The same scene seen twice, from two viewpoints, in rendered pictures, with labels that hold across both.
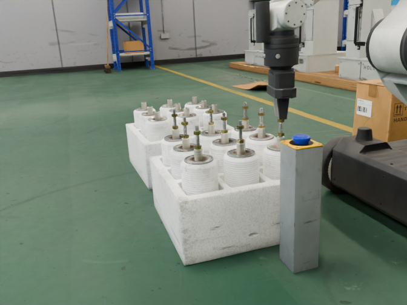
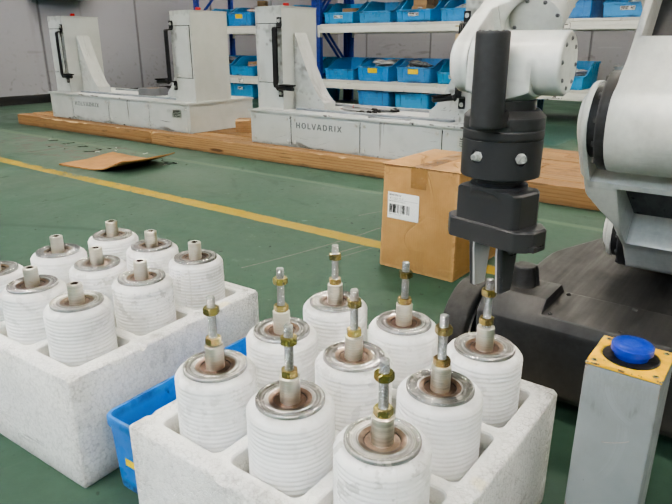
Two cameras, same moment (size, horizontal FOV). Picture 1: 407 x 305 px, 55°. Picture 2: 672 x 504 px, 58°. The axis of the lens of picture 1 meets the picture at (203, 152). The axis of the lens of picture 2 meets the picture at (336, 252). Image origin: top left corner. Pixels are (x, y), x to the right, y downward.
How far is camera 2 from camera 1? 0.67 m
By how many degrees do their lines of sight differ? 34
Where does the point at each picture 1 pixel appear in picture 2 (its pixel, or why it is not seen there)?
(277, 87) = (514, 228)
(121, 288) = not seen: outside the picture
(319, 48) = (205, 92)
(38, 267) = not seen: outside the picture
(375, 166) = (592, 339)
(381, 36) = (638, 109)
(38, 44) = not seen: outside the picture
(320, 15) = (200, 36)
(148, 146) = (77, 383)
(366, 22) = (288, 52)
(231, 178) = (442, 457)
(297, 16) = (569, 70)
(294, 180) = (644, 448)
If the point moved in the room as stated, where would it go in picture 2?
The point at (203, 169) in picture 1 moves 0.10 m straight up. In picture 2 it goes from (423, 471) to (428, 376)
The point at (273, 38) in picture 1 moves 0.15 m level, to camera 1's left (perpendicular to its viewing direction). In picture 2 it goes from (514, 118) to (405, 129)
